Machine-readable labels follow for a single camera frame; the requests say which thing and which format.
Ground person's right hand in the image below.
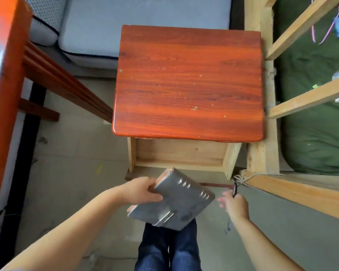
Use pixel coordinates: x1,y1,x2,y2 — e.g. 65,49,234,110
217,190,250,221

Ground person's left hand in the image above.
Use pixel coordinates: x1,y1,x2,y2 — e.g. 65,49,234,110
121,177,164,205

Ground grey metal box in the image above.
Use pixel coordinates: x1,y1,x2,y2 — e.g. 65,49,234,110
127,167,216,231

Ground person's right forearm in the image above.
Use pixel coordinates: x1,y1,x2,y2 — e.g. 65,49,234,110
229,215,305,271

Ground person's left forearm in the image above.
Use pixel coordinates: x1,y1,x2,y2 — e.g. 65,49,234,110
0,184,130,271

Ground open wooden drawer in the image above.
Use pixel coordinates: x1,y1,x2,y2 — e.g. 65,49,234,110
127,137,242,180

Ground person's blue jeans legs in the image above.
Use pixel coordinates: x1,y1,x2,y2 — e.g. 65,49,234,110
134,219,202,271

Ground red wooden nightstand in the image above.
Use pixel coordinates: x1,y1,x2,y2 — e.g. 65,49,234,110
111,25,264,143

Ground green quilt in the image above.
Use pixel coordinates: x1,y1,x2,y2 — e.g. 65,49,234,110
272,0,339,176

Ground light blue mattress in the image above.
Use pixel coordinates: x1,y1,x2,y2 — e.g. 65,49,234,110
22,0,233,70

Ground white string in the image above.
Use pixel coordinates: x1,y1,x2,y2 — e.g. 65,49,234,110
233,170,264,190

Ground unpainted wooden bed frame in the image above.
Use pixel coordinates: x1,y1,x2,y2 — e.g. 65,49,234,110
238,0,339,223

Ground red wooden bed frame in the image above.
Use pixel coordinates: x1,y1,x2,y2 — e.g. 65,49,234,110
0,0,114,223

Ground pink cord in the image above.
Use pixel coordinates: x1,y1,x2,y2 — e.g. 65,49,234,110
311,0,339,45

